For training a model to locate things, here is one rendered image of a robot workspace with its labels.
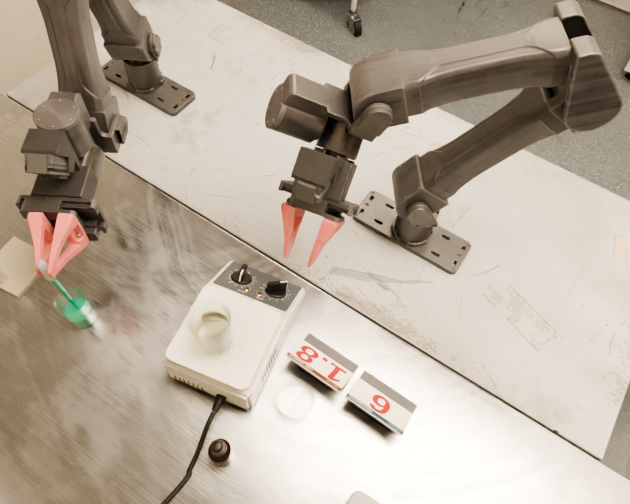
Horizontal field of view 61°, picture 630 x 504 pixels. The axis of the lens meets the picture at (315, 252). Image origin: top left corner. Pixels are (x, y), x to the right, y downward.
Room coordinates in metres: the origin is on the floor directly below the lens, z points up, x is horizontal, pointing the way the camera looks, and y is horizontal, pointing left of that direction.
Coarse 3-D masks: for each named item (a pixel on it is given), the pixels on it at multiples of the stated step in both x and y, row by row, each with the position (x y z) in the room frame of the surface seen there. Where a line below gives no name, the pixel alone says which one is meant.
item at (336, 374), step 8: (304, 344) 0.29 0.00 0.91; (296, 352) 0.27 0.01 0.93; (304, 352) 0.27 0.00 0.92; (312, 352) 0.28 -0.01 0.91; (304, 360) 0.26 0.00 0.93; (312, 360) 0.26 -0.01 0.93; (320, 360) 0.26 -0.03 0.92; (328, 360) 0.27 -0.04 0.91; (320, 368) 0.25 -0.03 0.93; (328, 368) 0.25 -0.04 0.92; (336, 368) 0.26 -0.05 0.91; (328, 376) 0.24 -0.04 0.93; (336, 376) 0.24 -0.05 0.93; (344, 376) 0.24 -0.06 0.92; (336, 384) 0.23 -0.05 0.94
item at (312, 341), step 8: (312, 336) 0.30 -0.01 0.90; (312, 344) 0.29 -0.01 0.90; (320, 344) 0.29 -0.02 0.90; (320, 352) 0.28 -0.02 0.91; (328, 352) 0.28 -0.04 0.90; (336, 352) 0.28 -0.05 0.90; (336, 360) 0.27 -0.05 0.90; (344, 360) 0.27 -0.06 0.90; (304, 368) 0.24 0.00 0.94; (344, 368) 0.26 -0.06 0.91; (352, 368) 0.26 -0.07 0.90; (328, 384) 0.22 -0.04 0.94; (344, 384) 0.23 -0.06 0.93
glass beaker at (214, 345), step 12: (204, 300) 0.27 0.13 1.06; (216, 300) 0.28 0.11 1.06; (192, 312) 0.26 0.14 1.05; (228, 312) 0.26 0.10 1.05; (192, 324) 0.25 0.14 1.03; (228, 324) 0.25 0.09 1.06; (192, 336) 0.24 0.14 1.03; (204, 336) 0.23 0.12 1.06; (216, 336) 0.23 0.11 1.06; (228, 336) 0.24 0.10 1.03; (204, 348) 0.23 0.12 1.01; (216, 348) 0.23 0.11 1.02; (228, 348) 0.24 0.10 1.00
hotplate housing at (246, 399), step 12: (228, 264) 0.39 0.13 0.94; (216, 276) 0.36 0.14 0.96; (252, 300) 0.32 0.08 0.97; (300, 300) 0.35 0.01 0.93; (288, 312) 0.32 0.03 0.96; (288, 324) 0.31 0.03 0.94; (276, 336) 0.27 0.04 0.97; (276, 348) 0.26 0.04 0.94; (264, 360) 0.24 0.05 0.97; (168, 372) 0.22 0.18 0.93; (180, 372) 0.21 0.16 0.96; (192, 372) 0.21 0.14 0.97; (264, 372) 0.23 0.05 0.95; (192, 384) 0.21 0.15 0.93; (204, 384) 0.20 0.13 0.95; (216, 384) 0.20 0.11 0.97; (252, 384) 0.20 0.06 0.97; (216, 396) 0.19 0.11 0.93; (228, 396) 0.19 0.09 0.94; (240, 396) 0.19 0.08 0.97; (252, 396) 0.19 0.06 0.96; (216, 408) 0.18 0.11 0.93
